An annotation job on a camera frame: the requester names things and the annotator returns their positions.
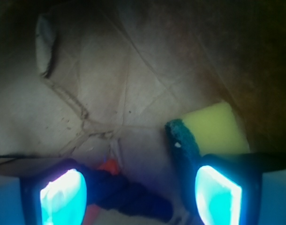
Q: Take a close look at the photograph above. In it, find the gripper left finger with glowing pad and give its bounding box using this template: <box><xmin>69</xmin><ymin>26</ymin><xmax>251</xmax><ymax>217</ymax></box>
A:
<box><xmin>0</xmin><ymin>158</ymin><xmax>87</xmax><ymax>225</ymax></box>

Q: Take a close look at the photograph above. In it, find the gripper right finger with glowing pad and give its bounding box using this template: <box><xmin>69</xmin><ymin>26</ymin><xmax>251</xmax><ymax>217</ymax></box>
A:
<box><xmin>184</xmin><ymin>153</ymin><xmax>286</xmax><ymax>225</ymax></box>

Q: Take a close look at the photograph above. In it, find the yellow sponge with green pad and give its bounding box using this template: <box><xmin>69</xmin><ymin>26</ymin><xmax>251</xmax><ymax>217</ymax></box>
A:
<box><xmin>165</xmin><ymin>102</ymin><xmax>250</xmax><ymax>164</ymax></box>

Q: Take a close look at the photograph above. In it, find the orange plastic carrot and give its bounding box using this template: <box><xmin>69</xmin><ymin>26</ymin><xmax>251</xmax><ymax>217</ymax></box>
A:
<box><xmin>82</xmin><ymin>159</ymin><xmax>120</xmax><ymax>225</ymax></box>

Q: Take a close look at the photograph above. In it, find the crumpled brown paper bag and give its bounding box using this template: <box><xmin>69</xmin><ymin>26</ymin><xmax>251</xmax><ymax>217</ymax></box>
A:
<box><xmin>0</xmin><ymin>0</ymin><xmax>286</xmax><ymax>225</ymax></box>

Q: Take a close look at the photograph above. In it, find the dark navy braided rope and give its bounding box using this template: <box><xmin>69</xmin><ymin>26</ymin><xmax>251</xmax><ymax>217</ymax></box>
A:
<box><xmin>84</xmin><ymin>169</ymin><xmax>174</xmax><ymax>224</ymax></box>

